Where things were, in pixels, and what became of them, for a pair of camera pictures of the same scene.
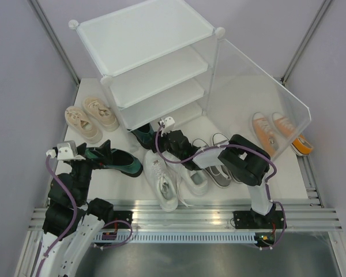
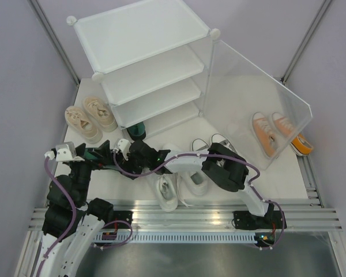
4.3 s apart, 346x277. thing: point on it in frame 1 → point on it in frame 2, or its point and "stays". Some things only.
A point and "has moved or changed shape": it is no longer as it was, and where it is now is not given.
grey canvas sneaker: x=218 y=139 stays
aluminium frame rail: x=297 y=219 stays
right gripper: x=162 y=136 → x=127 y=164
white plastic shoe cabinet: x=158 y=62 stays
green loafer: x=145 y=134 has moved or changed shape
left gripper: x=104 y=150 stays
